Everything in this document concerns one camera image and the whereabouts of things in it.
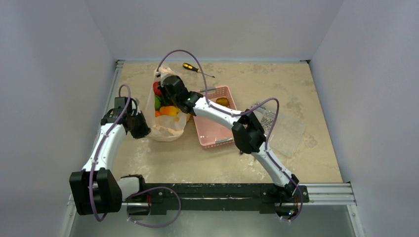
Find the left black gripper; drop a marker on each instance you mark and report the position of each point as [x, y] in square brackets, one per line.
[145, 131]

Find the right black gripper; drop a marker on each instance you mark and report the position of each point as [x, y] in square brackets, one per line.
[169, 90]

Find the orange yellow fake mango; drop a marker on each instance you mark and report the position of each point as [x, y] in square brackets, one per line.
[169, 111]

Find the translucent orange plastic bag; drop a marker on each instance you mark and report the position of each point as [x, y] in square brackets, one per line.
[163, 128]

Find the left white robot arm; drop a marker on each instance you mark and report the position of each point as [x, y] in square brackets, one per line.
[94, 188]

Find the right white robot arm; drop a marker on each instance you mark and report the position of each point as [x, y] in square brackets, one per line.
[248, 134]

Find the red fake tomato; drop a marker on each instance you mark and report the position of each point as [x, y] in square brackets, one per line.
[157, 88]

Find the green fake lime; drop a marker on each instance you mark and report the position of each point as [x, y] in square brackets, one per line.
[158, 103]

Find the brown fake kiwi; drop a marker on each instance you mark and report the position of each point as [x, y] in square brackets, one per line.
[223, 101]

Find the yellow black screwdriver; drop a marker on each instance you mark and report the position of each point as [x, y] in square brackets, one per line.
[194, 69]

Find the pink plastic basket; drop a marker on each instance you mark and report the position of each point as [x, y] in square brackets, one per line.
[210, 133]

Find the clear plastic screw box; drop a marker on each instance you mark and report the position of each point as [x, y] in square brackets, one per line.
[286, 130]

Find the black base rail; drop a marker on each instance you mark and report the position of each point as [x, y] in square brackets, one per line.
[264, 198]

